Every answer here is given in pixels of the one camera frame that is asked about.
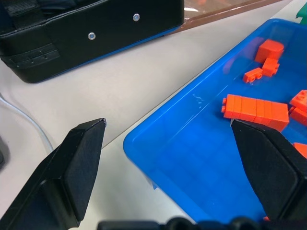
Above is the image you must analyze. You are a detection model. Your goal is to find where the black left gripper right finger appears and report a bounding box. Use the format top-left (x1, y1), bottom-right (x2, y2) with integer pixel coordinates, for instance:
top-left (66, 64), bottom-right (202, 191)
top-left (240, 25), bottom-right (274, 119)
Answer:
top-left (230, 119), bottom-right (307, 223)

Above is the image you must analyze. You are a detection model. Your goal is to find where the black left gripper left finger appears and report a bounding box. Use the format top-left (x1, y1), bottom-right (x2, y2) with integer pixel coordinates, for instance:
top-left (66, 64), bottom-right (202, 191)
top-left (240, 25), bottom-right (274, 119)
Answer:
top-left (0, 117), bottom-right (107, 230)

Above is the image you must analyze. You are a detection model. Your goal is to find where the green plastic block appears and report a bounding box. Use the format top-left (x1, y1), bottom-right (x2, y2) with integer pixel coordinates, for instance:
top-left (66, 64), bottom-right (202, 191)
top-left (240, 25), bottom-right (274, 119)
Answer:
top-left (295, 0), bottom-right (307, 24)

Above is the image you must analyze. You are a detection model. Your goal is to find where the blue plastic tray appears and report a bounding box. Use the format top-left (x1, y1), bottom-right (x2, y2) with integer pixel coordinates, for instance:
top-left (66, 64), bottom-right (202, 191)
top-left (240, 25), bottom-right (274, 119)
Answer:
top-left (122, 18), bottom-right (307, 223)

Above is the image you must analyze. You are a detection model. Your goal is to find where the long orange block row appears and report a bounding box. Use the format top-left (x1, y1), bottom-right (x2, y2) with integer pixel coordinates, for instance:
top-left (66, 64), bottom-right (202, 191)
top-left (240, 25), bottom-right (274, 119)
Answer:
top-left (221, 94), bottom-right (290, 133)

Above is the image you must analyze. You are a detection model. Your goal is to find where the small orange brick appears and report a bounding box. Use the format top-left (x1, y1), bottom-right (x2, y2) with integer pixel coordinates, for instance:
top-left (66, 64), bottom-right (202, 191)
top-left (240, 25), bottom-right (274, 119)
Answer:
top-left (261, 57), bottom-right (281, 78)

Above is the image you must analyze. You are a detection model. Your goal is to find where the orange rounded brick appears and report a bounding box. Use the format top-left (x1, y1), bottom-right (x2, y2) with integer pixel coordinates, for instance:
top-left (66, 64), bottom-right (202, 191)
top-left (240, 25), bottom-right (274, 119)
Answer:
top-left (254, 39), bottom-right (285, 64)

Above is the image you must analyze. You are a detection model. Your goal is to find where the black leather case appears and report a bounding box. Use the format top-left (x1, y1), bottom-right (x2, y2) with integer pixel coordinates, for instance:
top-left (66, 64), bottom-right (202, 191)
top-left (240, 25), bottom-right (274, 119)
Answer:
top-left (0, 0), bottom-right (185, 84)

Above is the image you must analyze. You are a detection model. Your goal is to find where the white cable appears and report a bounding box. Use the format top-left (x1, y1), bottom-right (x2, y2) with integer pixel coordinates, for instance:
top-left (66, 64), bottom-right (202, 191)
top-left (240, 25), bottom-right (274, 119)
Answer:
top-left (0, 92), bottom-right (54, 153)

